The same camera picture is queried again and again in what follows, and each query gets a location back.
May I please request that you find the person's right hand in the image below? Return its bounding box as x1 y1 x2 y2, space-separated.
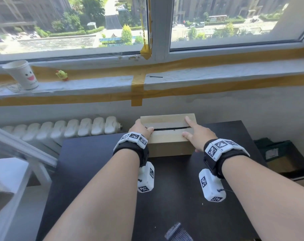
182 116 219 153

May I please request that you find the person's left hand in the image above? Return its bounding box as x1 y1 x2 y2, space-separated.
128 119 155 139

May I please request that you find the wooden box with slot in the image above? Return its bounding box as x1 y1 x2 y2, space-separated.
140 113 199 158

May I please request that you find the person's left forearm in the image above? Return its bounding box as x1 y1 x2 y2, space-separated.
43 147 142 241

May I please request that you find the person's right forearm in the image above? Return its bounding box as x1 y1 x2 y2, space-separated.
220 153 304 241

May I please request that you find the left wrist tracker with markers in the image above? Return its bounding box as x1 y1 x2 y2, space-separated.
113 132 155 193

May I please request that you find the wrist tracker with markers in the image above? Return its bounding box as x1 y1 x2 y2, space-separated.
113 132 155 193
198 138 250 203

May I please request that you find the right wrist tracker with markers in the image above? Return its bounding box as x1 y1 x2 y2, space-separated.
198 138 250 203

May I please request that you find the short upright yellow tape strip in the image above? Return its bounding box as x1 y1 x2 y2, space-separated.
131 72 145 107

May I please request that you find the long yellow tape strip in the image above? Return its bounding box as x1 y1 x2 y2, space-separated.
0 46 304 84
0 74 304 107

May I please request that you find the hanging yellow tape piece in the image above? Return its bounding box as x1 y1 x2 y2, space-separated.
140 0 152 60

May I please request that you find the white radiator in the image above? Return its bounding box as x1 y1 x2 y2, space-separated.
1 116 123 146

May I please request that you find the green box with label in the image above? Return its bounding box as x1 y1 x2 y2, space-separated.
253 140 304 174

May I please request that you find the black ribbed object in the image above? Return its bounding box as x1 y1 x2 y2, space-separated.
164 222 194 241

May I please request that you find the small yellow duck toy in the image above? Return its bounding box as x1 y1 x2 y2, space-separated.
56 70 69 82

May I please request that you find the white paper cup smiley face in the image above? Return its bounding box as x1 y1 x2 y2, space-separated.
2 60 39 91

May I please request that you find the clear plastic wrapper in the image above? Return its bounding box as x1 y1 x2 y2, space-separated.
5 82 24 94

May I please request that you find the white side table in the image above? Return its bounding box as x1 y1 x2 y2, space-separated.
0 124 58 241

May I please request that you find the white window frame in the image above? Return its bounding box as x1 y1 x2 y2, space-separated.
0 0 304 65

